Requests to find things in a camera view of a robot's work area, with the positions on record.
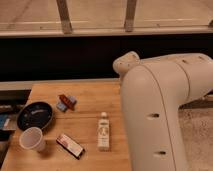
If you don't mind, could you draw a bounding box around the white bottle with label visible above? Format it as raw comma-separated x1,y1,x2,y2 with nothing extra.
98,112,110,151

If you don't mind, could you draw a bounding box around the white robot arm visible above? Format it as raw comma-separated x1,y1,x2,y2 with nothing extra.
113,51,213,171

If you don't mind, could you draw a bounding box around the red snack packet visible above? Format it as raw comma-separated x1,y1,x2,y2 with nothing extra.
59,94,74,110

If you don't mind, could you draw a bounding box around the red and white snack box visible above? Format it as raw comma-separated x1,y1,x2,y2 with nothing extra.
56,134,85,159

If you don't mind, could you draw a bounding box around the black round bowl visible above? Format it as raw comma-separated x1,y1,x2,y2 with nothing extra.
17,102,53,131

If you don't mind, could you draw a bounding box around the white paper cup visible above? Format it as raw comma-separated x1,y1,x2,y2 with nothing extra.
19,127,46,152

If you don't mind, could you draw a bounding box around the blue object beside table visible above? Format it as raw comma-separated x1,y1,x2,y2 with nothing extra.
0,114,10,130

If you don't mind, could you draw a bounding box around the left metal window post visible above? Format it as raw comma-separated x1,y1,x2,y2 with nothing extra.
56,0,72,34

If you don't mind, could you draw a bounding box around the metal window post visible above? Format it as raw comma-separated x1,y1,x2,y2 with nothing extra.
56,0,72,34
124,0,137,32

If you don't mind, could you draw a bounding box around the right metal window post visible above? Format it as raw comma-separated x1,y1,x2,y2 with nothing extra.
124,0,137,32

